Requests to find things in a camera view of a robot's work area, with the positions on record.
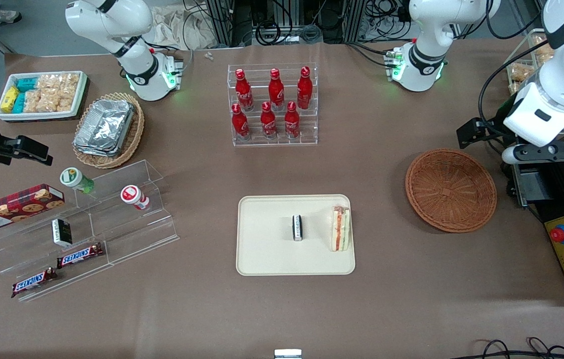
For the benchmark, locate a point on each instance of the yellow snack packet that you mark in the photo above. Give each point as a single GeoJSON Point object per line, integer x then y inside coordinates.
{"type": "Point", "coordinates": [9, 99]}

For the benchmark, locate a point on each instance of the aluminium foil tray stack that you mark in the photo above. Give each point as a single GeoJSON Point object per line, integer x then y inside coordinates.
{"type": "Point", "coordinates": [104, 127]}

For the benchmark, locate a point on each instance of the round brown wicker basket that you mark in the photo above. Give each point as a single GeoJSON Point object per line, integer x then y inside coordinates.
{"type": "Point", "coordinates": [451, 192]}

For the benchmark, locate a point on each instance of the red tartan cookie box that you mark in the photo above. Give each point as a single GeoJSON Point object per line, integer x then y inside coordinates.
{"type": "Point", "coordinates": [12, 207]}

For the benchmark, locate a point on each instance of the green lidded cup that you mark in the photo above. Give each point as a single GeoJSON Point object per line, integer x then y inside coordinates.
{"type": "Point", "coordinates": [73, 178]}

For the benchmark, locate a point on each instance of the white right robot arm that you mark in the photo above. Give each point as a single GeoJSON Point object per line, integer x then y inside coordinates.
{"type": "Point", "coordinates": [138, 67]}

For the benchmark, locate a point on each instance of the aluminium frame rack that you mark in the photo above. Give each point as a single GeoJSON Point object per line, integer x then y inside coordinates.
{"type": "Point", "coordinates": [224, 22]}

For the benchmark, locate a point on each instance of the grey shoe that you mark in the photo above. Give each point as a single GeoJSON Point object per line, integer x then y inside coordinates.
{"type": "Point", "coordinates": [6, 16]}

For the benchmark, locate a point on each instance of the clear rice cracker bag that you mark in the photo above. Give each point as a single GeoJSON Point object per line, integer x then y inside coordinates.
{"type": "Point", "coordinates": [42, 102]}
{"type": "Point", "coordinates": [60, 85]}

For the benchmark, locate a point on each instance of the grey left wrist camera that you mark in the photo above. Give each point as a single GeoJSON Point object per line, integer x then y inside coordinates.
{"type": "Point", "coordinates": [551, 151]}

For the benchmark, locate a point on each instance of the crumpled beige paper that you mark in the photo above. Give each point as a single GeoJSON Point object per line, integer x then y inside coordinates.
{"type": "Point", "coordinates": [177, 27]}

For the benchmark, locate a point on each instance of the red cola bottle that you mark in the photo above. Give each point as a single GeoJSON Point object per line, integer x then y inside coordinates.
{"type": "Point", "coordinates": [268, 123]}
{"type": "Point", "coordinates": [240, 124]}
{"type": "Point", "coordinates": [276, 90]}
{"type": "Point", "coordinates": [244, 92]}
{"type": "Point", "coordinates": [291, 122]}
{"type": "Point", "coordinates": [304, 89]}

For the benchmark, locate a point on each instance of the red emergency stop button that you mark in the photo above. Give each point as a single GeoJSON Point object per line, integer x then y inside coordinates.
{"type": "Point", "coordinates": [560, 234]}

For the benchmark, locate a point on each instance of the red lidded cup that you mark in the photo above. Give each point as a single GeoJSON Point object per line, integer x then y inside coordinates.
{"type": "Point", "coordinates": [132, 195]}

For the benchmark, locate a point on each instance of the clear acrylic step display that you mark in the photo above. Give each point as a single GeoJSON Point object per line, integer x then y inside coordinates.
{"type": "Point", "coordinates": [127, 234]}

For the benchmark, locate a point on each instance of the beige serving tray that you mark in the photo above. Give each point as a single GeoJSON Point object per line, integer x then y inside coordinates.
{"type": "Point", "coordinates": [267, 239]}

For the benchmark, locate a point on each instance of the teal snack packet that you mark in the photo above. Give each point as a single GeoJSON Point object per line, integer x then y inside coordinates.
{"type": "Point", "coordinates": [19, 103]}
{"type": "Point", "coordinates": [26, 85]}

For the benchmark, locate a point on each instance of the Snickers chocolate bar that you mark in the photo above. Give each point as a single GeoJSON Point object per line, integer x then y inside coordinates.
{"type": "Point", "coordinates": [34, 282]}
{"type": "Point", "coordinates": [80, 255]}

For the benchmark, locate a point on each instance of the small black labelled box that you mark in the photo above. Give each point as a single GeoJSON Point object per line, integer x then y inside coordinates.
{"type": "Point", "coordinates": [62, 232]}
{"type": "Point", "coordinates": [297, 228]}

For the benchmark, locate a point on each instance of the black machine housing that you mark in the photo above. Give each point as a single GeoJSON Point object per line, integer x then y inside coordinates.
{"type": "Point", "coordinates": [556, 194]}

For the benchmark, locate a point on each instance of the oval light wicker basket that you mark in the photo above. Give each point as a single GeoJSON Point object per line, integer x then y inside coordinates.
{"type": "Point", "coordinates": [134, 139]}

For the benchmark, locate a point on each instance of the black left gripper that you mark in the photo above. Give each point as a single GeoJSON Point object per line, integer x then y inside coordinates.
{"type": "Point", "coordinates": [495, 125]}

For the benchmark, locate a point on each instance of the triangular sandwich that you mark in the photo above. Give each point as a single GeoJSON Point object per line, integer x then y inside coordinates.
{"type": "Point", "coordinates": [340, 228]}

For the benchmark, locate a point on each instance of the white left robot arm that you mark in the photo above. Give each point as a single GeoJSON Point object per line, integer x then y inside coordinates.
{"type": "Point", "coordinates": [425, 57]}

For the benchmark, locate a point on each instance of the white rectangular snack container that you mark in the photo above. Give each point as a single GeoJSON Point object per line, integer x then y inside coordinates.
{"type": "Point", "coordinates": [81, 92]}

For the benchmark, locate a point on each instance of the clear acrylic bottle rack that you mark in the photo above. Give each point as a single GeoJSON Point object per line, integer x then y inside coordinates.
{"type": "Point", "coordinates": [306, 134]}

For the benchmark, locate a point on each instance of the grey metal plate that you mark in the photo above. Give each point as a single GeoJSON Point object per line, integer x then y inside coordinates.
{"type": "Point", "coordinates": [528, 187]}

